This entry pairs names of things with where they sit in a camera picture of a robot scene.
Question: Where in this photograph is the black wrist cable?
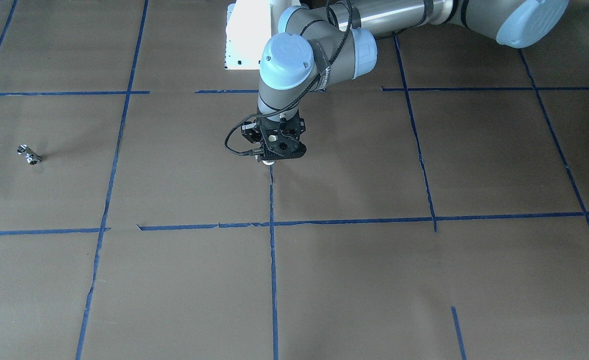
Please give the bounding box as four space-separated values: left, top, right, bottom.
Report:
224 0 355 158

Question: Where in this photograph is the chrome pipe fitting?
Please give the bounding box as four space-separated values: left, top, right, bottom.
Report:
16 144 42 166

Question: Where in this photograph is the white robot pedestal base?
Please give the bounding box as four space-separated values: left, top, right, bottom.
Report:
224 0 300 71

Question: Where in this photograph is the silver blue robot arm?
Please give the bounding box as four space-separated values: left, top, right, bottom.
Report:
235 0 569 164

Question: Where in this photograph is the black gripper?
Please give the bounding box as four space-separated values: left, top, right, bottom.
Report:
241 112 307 161

